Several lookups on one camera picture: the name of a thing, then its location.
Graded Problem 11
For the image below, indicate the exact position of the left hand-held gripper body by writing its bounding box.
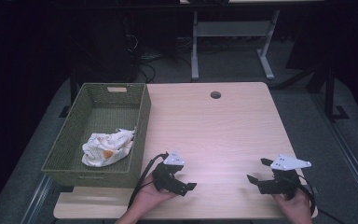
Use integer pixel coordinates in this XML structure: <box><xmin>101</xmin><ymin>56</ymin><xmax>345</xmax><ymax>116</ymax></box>
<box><xmin>151</xmin><ymin>150</ymin><xmax>190</xmax><ymax>197</ymax></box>

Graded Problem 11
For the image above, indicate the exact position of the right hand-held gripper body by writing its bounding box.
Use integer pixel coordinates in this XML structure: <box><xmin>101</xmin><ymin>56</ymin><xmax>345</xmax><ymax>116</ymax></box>
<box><xmin>257</xmin><ymin>153</ymin><xmax>312</xmax><ymax>201</ymax></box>

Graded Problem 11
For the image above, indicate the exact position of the white cloth with orange print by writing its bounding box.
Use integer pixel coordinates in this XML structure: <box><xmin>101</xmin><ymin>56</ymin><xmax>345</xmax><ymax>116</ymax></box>
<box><xmin>81</xmin><ymin>127</ymin><xmax>136</xmax><ymax>168</ymax></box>

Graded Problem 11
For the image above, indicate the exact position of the green woven basket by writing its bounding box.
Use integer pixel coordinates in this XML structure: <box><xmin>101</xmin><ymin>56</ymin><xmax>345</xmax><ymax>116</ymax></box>
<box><xmin>41</xmin><ymin>82</ymin><xmax>152</xmax><ymax>189</ymax></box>

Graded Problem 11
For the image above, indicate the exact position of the person's left hand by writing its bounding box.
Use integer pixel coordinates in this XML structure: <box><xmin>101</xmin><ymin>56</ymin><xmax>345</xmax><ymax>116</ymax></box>
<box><xmin>126</xmin><ymin>173</ymin><xmax>179</xmax><ymax>218</ymax></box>

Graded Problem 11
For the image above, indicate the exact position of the person's right hand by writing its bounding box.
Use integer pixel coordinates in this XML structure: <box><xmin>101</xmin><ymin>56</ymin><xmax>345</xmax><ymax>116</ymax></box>
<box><xmin>272</xmin><ymin>188</ymin><xmax>313</xmax><ymax>224</ymax></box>

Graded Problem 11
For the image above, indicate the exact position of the black metal stand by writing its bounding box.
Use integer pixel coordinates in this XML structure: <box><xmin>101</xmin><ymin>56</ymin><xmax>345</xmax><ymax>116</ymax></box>
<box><xmin>272</xmin><ymin>59</ymin><xmax>351</xmax><ymax>123</ymax></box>

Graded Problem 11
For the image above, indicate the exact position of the black stand leg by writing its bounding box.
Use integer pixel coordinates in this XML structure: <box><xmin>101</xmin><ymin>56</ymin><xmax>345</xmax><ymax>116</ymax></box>
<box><xmin>58</xmin><ymin>70</ymin><xmax>79</xmax><ymax>119</ymax></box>

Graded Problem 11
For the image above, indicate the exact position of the dark computer case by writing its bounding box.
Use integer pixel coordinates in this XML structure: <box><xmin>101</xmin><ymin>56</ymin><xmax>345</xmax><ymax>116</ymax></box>
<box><xmin>71</xmin><ymin>8</ymin><xmax>138</xmax><ymax>84</ymax></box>

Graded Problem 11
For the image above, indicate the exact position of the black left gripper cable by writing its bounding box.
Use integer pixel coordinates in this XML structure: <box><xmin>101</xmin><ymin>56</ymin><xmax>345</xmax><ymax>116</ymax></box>
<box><xmin>127</xmin><ymin>151</ymin><xmax>170</xmax><ymax>210</ymax></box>

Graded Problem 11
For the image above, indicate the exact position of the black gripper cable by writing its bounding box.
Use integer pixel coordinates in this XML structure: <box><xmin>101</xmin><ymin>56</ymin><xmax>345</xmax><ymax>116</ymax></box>
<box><xmin>296</xmin><ymin>175</ymin><xmax>347</xmax><ymax>224</ymax></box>
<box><xmin>127</xmin><ymin>151</ymin><xmax>170</xmax><ymax>210</ymax></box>

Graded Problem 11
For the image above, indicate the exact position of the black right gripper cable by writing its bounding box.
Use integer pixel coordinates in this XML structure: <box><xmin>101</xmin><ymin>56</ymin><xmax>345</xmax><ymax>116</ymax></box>
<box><xmin>296</xmin><ymin>175</ymin><xmax>347</xmax><ymax>224</ymax></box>

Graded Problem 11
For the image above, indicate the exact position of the metal floor rail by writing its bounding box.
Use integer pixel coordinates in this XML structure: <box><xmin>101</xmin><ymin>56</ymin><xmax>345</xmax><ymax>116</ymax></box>
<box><xmin>310</xmin><ymin>91</ymin><xmax>358</xmax><ymax>207</ymax></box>
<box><xmin>20</xmin><ymin>174</ymin><xmax>54</xmax><ymax>224</ymax></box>

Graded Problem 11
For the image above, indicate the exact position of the tangle of floor cables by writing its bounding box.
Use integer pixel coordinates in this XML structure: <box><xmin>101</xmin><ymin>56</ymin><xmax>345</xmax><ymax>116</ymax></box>
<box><xmin>124</xmin><ymin>33</ymin><xmax>194</xmax><ymax>84</ymax></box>

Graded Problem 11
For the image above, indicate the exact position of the white metal desk frame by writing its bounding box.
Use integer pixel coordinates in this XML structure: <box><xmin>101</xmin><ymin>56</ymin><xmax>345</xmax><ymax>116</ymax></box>
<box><xmin>190</xmin><ymin>8</ymin><xmax>282</xmax><ymax>81</ymax></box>

